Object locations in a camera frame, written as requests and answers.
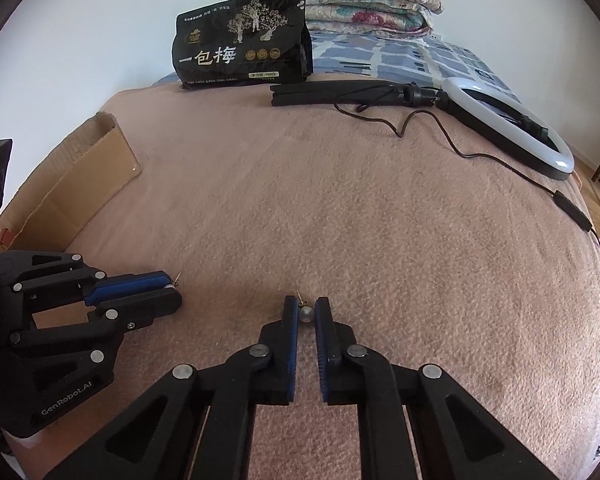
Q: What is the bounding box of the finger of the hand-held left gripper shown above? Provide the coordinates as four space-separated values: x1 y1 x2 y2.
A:
10 287 183 368
0 250 173 308

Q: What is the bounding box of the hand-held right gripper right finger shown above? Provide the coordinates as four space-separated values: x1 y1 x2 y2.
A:
314 296 561 480

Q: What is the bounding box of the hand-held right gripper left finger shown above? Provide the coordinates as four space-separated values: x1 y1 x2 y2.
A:
45 296 301 480

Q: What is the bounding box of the cardboard box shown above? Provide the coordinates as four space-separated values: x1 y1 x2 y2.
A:
0 112 142 256

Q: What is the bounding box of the pink blanket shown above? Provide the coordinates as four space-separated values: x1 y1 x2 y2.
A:
0 77 600 480

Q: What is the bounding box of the black snack bag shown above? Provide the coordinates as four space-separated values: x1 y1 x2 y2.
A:
171 0 314 92

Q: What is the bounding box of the blue plaid bed sheet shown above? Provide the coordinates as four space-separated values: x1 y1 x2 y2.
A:
152 30 523 106

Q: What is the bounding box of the folded floral quilt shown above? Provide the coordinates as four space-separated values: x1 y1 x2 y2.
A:
242 0 443 38

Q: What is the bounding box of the black ring light cable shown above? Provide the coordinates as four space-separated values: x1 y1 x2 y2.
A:
332 90 600 251

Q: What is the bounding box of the white ring light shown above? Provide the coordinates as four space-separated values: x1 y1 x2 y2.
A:
435 76 576 181

